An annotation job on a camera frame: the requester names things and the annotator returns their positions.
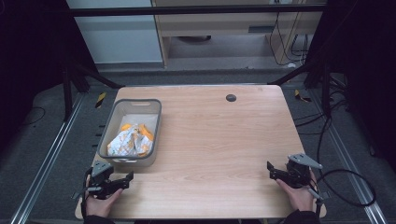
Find black frame crossbar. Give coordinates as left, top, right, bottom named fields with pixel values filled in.
left=66, top=4, right=328, bottom=17

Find aluminium floor rail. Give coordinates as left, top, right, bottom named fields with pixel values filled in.
left=9, top=92, right=86, bottom=224
left=309, top=88, right=389, bottom=224

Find black metal stand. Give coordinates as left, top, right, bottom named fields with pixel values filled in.
left=267, top=60, right=348, bottom=119
left=61, top=59, right=125, bottom=123

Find person's right hand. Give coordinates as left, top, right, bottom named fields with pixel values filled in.
left=276, top=169, right=319, bottom=214

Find crumpled white orange wrapper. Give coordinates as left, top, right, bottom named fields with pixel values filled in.
left=106, top=122, right=155, bottom=158

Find white cabinet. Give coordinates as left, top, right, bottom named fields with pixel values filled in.
left=65, top=0, right=164, bottom=65

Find grey plastic basket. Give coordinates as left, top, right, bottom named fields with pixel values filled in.
left=96, top=98, right=163, bottom=168

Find thin black floor cable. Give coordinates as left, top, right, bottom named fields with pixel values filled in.
left=18, top=105, right=47, bottom=128

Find light wooden desk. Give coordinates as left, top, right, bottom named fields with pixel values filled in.
left=150, top=0, right=328, bottom=68

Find person's left hand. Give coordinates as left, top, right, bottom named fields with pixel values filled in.
left=85, top=175, right=124, bottom=218

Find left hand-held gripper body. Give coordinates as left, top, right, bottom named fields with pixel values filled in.
left=72, top=160, right=125, bottom=201

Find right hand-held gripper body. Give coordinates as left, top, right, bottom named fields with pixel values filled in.
left=284, top=152, right=325, bottom=202

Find black floor cables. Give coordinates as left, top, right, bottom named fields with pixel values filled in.
left=293, top=73, right=354, bottom=164

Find yellow black tape strip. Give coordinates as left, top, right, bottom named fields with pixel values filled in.
left=293, top=89, right=313, bottom=104
left=94, top=91, right=107, bottom=109

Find black cables under desk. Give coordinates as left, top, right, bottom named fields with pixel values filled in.
left=268, top=11, right=310, bottom=67

